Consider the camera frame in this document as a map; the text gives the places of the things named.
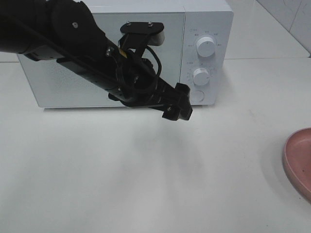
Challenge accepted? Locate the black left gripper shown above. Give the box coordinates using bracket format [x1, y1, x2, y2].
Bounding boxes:
[108, 48, 192, 121]

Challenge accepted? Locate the white round door button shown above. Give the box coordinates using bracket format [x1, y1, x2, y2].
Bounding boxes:
[190, 90, 205, 102]

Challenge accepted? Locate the white round knob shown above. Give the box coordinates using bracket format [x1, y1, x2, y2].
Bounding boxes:
[196, 35, 216, 57]
[193, 68, 211, 86]

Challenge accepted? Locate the pink round plate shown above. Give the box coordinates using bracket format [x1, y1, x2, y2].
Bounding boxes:
[282, 128, 311, 202]

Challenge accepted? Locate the white microwave door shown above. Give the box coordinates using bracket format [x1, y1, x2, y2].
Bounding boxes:
[18, 13, 185, 108]

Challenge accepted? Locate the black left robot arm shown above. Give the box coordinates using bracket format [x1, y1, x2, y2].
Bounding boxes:
[0, 0, 192, 121]

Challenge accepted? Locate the white microwave oven body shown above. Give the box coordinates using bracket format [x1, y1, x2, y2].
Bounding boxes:
[17, 0, 235, 109]

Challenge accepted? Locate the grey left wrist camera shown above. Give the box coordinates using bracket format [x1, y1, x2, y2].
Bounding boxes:
[119, 22, 165, 50]

